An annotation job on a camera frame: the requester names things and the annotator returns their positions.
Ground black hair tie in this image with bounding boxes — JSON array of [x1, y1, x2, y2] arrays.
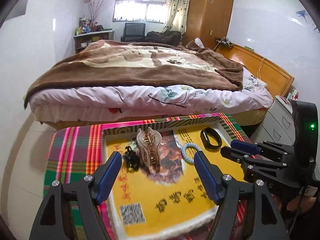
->
[[122, 144, 144, 172]]

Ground black smart band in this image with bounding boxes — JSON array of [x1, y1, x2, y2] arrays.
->
[[200, 127, 222, 150]]

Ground light blue spiral hair tie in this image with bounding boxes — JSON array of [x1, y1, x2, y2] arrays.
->
[[181, 142, 203, 165]]

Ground transparent hair claw clip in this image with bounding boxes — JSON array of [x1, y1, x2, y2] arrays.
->
[[136, 127, 162, 174]]

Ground grey drawer nightstand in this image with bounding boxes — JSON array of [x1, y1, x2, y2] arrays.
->
[[251, 95, 295, 145]]

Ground colourful plaid cloth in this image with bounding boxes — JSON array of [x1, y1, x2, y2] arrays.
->
[[43, 112, 253, 240]]

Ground wooden headboard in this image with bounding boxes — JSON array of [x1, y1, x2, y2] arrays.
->
[[217, 44, 295, 97]]

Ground mattress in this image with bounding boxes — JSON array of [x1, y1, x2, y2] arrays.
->
[[39, 108, 268, 131]]

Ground white floral quilt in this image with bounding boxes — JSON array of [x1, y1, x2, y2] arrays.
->
[[29, 69, 273, 122]]

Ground power strip on headboard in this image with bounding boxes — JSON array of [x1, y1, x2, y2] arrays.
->
[[216, 37, 234, 48]]

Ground brown fleece blanket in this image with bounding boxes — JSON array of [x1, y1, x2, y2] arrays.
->
[[24, 40, 243, 107]]

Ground wooden wardrobe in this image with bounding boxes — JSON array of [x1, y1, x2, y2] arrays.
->
[[182, 0, 234, 49]]

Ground cluttered shelf desk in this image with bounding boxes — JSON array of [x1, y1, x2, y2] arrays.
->
[[73, 17, 114, 54]]

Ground black office chair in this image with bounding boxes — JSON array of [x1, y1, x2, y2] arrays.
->
[[120, 23, 145, 42]]

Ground floral curtain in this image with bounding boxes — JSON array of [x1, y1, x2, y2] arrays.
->
[[163, 0, 190, 35]]

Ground window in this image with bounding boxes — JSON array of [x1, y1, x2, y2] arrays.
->
[[113, 0, 168, 24]]

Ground dried branches in vase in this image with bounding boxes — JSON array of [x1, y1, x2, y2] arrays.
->
[[88, 0, 108, 31]]

